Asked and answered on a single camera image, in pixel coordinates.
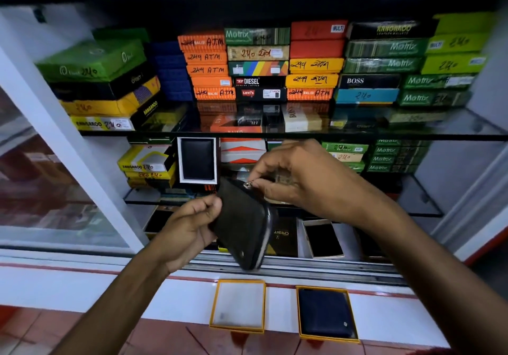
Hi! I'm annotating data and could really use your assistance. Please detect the person's right hand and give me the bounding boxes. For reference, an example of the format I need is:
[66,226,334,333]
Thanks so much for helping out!
[248,139,398,233]

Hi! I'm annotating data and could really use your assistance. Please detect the person's left hand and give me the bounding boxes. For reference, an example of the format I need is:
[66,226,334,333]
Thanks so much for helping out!
[154,194,223,275]

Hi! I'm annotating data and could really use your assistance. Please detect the black zip wallet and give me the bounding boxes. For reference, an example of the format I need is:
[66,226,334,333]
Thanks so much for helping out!
[208,176,279,271]

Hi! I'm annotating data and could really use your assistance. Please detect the person's right forearm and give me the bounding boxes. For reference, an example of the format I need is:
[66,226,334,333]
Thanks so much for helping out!
[368,204,508,355]

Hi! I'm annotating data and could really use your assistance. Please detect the person's left forearm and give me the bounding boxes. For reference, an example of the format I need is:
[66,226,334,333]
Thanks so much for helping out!
[49,244,172,355]

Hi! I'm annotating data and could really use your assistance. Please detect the black box gold logo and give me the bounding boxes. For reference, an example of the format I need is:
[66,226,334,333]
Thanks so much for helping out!
[265,216,299,259]

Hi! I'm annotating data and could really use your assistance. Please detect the open box dark wallet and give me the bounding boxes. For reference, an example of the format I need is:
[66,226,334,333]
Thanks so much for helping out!
[143,207,175,236]

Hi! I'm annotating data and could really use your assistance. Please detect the white-rimmed open display box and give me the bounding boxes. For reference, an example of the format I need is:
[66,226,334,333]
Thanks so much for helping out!
[176,136,220,185]

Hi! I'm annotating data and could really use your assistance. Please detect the white and orange wallet box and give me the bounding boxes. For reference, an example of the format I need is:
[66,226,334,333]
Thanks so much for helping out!
[220,138,267,164]

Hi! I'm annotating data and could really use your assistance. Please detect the white open wallet box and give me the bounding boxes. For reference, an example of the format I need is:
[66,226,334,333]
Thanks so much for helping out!
[302,219,345,260]

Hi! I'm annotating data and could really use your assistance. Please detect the yellow handwritten wallet box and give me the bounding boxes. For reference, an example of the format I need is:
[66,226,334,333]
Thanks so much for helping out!
[125,164,178,181]

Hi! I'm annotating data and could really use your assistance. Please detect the black glossy wallet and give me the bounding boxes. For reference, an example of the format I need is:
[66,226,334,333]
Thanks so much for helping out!
[305,223,343,257]

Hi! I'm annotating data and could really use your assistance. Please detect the yellow and white wallet box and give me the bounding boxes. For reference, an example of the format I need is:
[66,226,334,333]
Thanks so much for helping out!
[117,144,175,173]

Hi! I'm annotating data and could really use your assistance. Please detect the tan handwritten wallet box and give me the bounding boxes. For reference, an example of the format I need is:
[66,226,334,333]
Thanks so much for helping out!
[329,152,365,163]

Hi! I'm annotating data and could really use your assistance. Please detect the cream wallet box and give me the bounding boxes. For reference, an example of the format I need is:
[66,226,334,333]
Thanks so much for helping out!
[281,104,323,133]

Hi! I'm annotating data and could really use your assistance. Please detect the red-orange wallet box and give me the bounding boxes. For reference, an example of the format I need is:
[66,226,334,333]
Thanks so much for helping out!
[210,114,263,133]

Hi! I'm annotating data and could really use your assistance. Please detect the green handwritten wallet box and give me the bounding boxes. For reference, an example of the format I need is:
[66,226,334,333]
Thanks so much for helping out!
[321,141,370,154]

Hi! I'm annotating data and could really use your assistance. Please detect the metal sliding door track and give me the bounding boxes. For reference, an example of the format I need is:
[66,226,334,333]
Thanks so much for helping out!
[182,249,409,287]

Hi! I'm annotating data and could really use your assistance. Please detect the black box white sticker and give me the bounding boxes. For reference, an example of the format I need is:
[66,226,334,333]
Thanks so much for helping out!
[234,87,287,103]

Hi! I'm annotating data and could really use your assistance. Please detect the single orange wallet box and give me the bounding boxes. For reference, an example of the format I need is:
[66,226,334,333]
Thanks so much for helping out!
[287,87,334,102]

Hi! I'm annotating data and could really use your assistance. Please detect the empty yellow-rimmed box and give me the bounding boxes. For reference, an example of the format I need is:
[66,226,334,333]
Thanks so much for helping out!
[209,279,267,334]

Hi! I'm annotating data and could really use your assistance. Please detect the black box red label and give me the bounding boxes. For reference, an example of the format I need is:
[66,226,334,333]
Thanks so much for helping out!
[232,76,287,88]

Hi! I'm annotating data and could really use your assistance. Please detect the stack of dark green boxes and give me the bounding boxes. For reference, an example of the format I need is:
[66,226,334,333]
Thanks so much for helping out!
[367,139,430,174]

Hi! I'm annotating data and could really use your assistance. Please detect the black and yellow wallet box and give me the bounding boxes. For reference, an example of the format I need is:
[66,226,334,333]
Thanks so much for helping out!
[69,95,164,132]

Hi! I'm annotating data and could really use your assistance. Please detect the yellow-rimmed box with wallet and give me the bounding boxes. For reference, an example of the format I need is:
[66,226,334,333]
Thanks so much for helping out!
[296,286,361,344]

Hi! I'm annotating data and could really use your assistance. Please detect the rainbow striped wallet box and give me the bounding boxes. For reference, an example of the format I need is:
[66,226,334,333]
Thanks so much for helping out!
[228,60,289,77]

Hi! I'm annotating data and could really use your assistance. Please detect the navy blue wallet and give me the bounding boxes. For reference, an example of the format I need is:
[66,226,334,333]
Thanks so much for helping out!
[298,288,356,339]

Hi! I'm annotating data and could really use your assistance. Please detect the light blue wallet box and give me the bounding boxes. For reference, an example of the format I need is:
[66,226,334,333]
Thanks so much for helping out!
[334,88,400,105]

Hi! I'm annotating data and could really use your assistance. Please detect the glass shelf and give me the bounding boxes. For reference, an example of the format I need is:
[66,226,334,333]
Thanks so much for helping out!
[123,173,444,219]
[79,103,508,142]

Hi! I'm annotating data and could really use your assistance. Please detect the stack of orange boxes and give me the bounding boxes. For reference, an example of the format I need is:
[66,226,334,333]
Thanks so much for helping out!
[177,33,237,102]

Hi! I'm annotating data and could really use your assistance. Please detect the yellow purple-patch wallet box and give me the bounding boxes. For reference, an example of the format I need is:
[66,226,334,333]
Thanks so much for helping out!
[60,76,162,117]

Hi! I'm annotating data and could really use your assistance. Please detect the stack of blue boxes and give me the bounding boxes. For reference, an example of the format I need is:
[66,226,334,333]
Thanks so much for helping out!
[148,42,194,103]

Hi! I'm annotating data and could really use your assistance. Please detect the beige wallet box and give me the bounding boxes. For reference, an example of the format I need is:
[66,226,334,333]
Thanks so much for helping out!
[226,45,291,61]

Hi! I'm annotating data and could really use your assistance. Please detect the black box white print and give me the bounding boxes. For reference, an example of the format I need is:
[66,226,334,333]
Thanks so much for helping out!
[339,73,402,90]

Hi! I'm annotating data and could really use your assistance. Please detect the red wallet box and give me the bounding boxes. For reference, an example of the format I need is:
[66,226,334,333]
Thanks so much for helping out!
[290,20,349,42]
[289,40,345,59]

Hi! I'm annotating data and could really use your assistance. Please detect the black flat wallet box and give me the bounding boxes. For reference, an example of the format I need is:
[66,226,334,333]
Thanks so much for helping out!
[49,63,156,102]

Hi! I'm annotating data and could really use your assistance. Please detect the sliding glass door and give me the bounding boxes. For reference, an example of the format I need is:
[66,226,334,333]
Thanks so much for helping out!
[0,12,148,255]

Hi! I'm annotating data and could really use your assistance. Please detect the dark green wallet box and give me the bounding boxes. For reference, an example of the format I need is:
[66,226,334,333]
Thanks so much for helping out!
[344,38,429,58]
[398,89,472,108]
[343,57,424,75]
[402,73,477,90]
[224,27,291,46]

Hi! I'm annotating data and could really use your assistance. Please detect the bright green wallet box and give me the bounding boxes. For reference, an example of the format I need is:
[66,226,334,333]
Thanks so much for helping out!
[35,38,148,83]

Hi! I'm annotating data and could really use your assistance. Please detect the plain green wallet box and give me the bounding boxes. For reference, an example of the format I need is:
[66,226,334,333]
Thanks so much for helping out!
[92,27,151,44]

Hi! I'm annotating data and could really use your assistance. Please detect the black box gold print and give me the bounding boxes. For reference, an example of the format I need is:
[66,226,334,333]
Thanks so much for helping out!
[346,19,439,40]

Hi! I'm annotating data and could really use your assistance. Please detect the lime green wallet box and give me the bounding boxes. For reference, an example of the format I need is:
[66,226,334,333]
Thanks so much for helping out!
[433,12,495,35]
[426,32,491,54]
[421,53,488,75]

